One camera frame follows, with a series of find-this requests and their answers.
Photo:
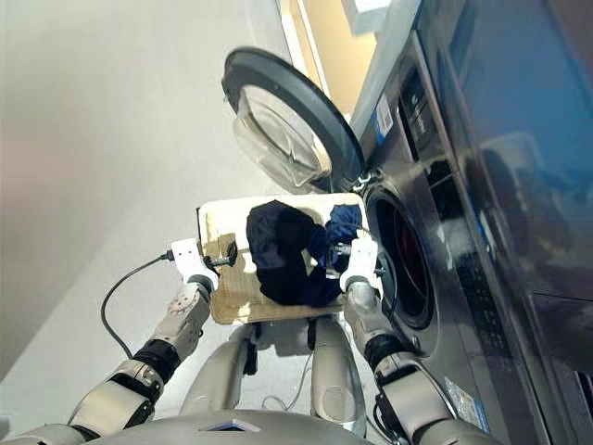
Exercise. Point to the black basket stand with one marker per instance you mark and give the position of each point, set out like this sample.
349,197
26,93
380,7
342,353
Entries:
252,357

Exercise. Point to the grey washing machine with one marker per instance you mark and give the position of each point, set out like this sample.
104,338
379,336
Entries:
445,324

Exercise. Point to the black washer control panel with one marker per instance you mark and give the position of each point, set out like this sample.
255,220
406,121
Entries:
417,111

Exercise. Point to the pale woven basket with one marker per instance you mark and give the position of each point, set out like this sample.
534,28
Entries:
231,296

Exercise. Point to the blue white sticker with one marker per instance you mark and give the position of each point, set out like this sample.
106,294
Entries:
383,116

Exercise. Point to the silver robot leg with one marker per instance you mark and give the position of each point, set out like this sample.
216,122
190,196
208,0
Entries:
333,371
218,371

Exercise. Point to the silver robot torso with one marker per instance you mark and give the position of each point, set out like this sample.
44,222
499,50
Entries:
259,426

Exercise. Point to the dark stacked dryer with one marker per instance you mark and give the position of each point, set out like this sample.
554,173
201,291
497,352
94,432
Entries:
533,139

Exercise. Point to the white wall box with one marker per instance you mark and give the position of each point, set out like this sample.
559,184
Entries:
370,14

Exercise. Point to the pale rectangular sticker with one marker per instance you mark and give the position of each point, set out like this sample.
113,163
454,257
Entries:
465,403

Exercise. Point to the blue garment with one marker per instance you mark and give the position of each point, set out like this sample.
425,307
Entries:
345,218

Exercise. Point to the steel washing machine drum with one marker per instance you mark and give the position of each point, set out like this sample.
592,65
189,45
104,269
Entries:
417,287

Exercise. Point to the black garment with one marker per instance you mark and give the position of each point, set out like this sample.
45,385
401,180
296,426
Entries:
278,241

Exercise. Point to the round washing machine door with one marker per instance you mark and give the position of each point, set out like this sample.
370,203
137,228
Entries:
278,125

